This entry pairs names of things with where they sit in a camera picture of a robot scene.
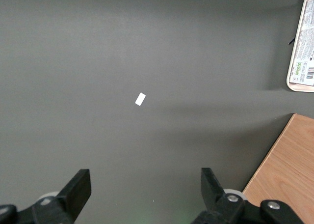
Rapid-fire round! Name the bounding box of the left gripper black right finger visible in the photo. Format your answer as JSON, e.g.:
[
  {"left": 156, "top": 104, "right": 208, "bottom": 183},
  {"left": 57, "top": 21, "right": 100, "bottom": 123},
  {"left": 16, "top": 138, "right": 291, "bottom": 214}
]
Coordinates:
[{"left": 188, "top": 167, "right": 307, "bottom": 224}]

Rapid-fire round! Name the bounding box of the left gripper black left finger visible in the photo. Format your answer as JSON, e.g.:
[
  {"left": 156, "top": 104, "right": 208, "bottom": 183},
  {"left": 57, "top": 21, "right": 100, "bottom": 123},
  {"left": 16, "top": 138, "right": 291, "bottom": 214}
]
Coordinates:
[{"left": 0, "top": 169, "right": 92, "bottom": 224}]

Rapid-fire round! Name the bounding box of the beige plastic tray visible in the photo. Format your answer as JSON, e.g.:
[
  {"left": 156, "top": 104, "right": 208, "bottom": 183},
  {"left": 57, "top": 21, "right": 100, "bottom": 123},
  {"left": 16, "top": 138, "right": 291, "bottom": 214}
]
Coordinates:
[{"left": 286, "top": 0, "right": 314, "bottom": 93}]

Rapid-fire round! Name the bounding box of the wooden drawer cabinet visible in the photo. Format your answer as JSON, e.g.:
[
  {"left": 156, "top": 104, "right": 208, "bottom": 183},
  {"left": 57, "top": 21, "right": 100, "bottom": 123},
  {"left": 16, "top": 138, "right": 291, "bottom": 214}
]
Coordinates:
[{"left": 242, "top": 113, "right": 314, "bottom": 224}]

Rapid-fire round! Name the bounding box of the small white sticker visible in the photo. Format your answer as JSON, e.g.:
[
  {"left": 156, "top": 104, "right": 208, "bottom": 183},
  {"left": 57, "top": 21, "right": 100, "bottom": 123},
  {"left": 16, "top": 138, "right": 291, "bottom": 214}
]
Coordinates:
[{"left": 134, "top": 92, "right": 147, "bottom": 107}]

